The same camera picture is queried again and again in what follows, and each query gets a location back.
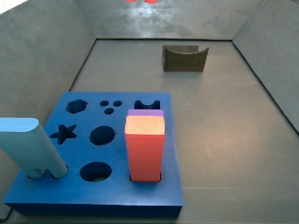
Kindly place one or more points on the purple peg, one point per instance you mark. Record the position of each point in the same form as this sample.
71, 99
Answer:
146, 112

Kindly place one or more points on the light blue peg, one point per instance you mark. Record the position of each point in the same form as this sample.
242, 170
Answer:
27, 145

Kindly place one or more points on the blue shape sorter block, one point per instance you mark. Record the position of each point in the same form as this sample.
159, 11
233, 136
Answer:
86, 128

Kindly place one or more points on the red square peg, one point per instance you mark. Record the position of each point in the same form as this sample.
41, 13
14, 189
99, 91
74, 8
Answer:
145, 144

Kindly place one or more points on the red three prong object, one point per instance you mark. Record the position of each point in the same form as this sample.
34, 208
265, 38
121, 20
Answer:
147, 1

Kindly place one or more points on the black curved fixture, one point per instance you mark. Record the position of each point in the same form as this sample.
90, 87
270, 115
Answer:
183, 58

